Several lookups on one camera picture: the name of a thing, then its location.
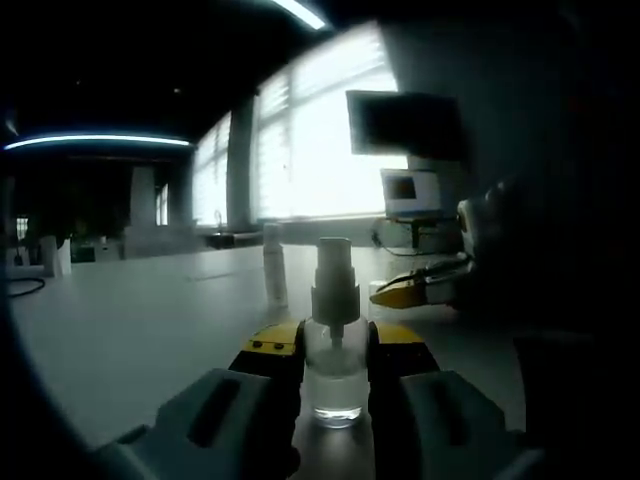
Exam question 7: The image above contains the clear pump bottle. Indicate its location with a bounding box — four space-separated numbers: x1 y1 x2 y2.
302 236 373 429

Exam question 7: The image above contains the straight ceiling light strip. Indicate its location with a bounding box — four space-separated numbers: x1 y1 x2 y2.
3 131 195 151

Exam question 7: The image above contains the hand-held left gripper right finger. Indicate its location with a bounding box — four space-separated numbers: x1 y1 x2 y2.
367 321 546 480

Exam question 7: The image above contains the low bench by window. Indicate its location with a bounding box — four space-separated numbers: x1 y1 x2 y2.
204 230 266 249

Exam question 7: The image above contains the black looped table cable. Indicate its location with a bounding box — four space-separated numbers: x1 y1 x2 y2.
6 276 47 300

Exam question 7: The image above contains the white pump bottle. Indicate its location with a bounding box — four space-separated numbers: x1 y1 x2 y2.
262 223 290 307

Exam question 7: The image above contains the dark wall monitor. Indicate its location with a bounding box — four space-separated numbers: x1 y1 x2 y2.
346 89 464 162

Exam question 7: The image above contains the long curved ceiling light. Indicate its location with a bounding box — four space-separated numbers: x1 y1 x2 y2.
273 0 331 30

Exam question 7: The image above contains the black monitor cable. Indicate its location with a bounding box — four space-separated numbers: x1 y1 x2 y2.
372 228 427 257

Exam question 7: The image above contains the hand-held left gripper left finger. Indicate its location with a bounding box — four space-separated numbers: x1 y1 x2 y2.
92 321 307 480

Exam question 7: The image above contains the small lit monitor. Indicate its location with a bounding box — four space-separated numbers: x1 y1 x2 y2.
379 168 444 220

